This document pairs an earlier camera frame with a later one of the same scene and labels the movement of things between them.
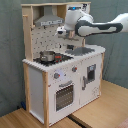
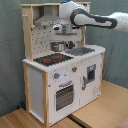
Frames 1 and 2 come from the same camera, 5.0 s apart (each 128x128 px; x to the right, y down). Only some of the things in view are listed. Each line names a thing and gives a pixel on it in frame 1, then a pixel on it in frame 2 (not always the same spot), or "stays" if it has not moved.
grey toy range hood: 48,18 stays
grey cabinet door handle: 83,83 stays
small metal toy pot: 47,56 → 57,46
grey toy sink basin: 80,51 stays
